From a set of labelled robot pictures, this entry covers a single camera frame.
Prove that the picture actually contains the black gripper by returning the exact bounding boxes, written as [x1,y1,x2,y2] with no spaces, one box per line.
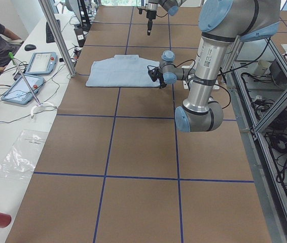
[146,0,158,35]
[156,68,166,89]

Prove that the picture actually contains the light blue button shirt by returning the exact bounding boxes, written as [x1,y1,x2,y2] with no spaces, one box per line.
[86,55,159,88]

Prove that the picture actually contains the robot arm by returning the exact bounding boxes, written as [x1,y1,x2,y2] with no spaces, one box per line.
[158,1,280,132]
[144,0,186,36]

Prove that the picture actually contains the black keyboard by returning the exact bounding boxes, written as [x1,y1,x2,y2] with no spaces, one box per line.
[46,19,61,43]

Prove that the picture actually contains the blue teach pendant far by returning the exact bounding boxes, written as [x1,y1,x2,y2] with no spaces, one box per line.
[25,52,57,75]

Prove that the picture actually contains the blue teach pendant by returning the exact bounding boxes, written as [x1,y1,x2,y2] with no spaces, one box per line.
[1,74,45,105]
[25,52,57,75]

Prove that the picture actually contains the black computer mouse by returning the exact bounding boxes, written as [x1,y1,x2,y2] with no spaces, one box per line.
[24,44,37,51]

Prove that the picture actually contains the metal rod green tip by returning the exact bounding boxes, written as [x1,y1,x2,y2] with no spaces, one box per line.
[8,52,41,106]

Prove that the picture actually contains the blue teach pendant near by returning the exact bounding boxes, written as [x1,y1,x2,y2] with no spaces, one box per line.
[1,74,45,105]

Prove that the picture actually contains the clear plastic bag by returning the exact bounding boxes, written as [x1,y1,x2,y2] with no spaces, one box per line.
[0,130,48,182]

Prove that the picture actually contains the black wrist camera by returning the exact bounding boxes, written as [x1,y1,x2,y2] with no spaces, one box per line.
[147,65,158,82]
[138,7,146,15]

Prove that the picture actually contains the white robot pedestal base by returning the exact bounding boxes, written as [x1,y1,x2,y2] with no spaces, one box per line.
[181,63,220,90]

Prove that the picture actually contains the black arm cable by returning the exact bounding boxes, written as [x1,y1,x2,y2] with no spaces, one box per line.
[147,59,232,109]

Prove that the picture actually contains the aluminium frame post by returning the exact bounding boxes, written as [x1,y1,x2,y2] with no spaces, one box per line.
[39,0,76,77]

